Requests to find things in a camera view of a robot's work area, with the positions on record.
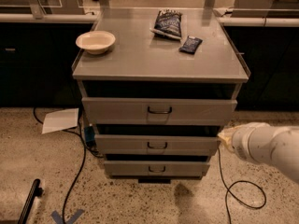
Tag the grey metal drawer cabinet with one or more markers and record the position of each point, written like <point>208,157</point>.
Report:
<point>144,65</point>

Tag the white ceramic bowl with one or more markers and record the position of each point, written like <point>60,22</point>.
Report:
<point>96,42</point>

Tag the grey bottom drawer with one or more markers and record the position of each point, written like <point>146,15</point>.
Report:
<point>156,168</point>

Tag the grey middle drawer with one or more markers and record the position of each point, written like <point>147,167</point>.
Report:
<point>156,145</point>

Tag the black bar object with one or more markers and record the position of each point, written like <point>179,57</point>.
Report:
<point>35,191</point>

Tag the dark counter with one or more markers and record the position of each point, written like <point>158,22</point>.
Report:
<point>270,50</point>
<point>36,63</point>

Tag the large blue chip bag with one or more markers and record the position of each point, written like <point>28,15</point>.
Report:
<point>168,23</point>

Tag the grey top drawer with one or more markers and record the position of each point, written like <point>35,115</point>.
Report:
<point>148,111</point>

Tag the small blue box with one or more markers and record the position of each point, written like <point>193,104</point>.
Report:
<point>89,135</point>

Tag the yellow foam covered gripper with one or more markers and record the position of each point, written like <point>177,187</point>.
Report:
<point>239,143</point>

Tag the small blue snack packet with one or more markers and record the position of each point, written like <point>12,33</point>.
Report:
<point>191,44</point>

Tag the dark counter left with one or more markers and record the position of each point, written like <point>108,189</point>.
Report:
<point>36,63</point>

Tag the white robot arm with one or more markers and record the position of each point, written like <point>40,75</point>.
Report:
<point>262,143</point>

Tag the dark counter right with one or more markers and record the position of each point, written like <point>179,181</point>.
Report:
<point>270,50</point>

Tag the grey drawer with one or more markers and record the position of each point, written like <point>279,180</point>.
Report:
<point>156,145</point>
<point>148,111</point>
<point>156,168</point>

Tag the white paper sheet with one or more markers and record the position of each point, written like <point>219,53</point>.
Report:
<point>60,120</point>

